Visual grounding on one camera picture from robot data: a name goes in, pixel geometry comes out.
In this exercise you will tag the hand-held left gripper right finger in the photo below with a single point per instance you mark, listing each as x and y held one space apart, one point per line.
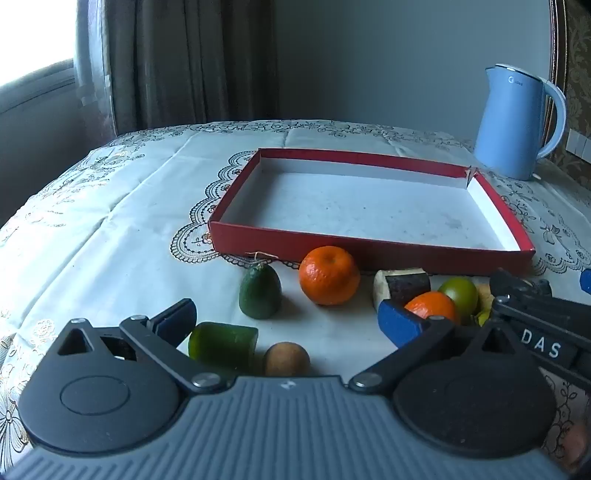
397 324

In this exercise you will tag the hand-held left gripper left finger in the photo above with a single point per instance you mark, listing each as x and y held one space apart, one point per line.
178 319

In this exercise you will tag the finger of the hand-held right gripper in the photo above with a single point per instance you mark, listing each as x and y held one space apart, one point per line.
587 280
519 287

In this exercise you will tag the small tan potato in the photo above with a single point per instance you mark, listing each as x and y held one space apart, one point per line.
484 295

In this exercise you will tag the orange mandarin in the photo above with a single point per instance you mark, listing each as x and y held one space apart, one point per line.
431 307
329 275

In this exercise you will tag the dark eggplant piece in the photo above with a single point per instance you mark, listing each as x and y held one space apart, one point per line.
400 284

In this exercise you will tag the green cucumber piece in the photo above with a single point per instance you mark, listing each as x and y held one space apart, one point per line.
223 345

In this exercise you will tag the green tomato with stem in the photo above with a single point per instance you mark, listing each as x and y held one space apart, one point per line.
458 293

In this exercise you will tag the dark green avocado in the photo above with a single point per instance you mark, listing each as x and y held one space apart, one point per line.
260 291

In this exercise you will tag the brown longan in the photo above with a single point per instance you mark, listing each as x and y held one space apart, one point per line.
286 359

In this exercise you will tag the red cardboard box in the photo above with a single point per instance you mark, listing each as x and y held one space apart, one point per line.
369 207

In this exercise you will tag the person's right hand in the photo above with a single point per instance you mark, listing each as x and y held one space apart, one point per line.
576 445

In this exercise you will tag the blue electric kettle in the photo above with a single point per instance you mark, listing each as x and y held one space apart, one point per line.
508 120

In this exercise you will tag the patterned upholstered chair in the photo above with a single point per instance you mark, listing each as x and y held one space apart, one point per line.
577 55

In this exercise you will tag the brown curtain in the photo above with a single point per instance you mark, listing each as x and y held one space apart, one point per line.
184 64

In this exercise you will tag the window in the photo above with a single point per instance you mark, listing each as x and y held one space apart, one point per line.
32 37

